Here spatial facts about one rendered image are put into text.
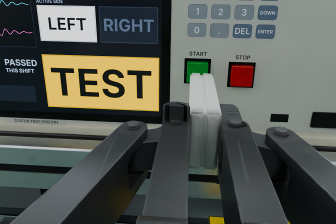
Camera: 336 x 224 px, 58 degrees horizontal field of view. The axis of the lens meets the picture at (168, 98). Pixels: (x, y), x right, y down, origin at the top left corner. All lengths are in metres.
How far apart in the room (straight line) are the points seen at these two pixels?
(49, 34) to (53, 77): 0.04
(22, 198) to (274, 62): 0.43
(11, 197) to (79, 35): 0.35
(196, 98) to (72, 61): 0.16
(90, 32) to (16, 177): 0.15
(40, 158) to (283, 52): 0.23
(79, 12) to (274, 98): 0.18
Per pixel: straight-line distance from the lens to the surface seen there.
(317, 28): 0.28
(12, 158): 0.31
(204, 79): 0.19
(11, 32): 0.30
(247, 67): 0.26
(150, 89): 0.27
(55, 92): 0.30
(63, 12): 0.28
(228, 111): 0.16
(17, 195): 0.56
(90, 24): 0.27
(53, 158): 0.30
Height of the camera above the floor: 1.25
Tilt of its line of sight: 20 degrees down
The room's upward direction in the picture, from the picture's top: 1 degrees clockwise
